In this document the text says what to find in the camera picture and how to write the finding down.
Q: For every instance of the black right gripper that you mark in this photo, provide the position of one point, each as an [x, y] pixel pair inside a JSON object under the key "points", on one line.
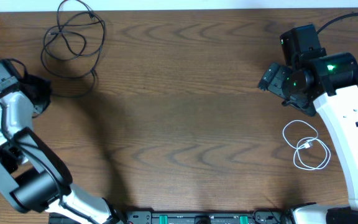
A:
{"points": [[272, 79]]}

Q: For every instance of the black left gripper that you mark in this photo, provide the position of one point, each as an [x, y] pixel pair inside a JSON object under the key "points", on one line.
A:
{"points": [[38, 93]]}

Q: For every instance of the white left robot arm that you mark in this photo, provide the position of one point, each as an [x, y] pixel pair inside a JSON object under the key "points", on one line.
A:
{"points": [[32, 176]]}

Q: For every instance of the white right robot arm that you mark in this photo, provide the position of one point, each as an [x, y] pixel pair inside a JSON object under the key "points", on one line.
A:
{"points": [[317, 83]]}

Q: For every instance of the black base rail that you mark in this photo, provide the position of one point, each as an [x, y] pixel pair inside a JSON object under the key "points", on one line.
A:
{"points": [[210, 217]]}

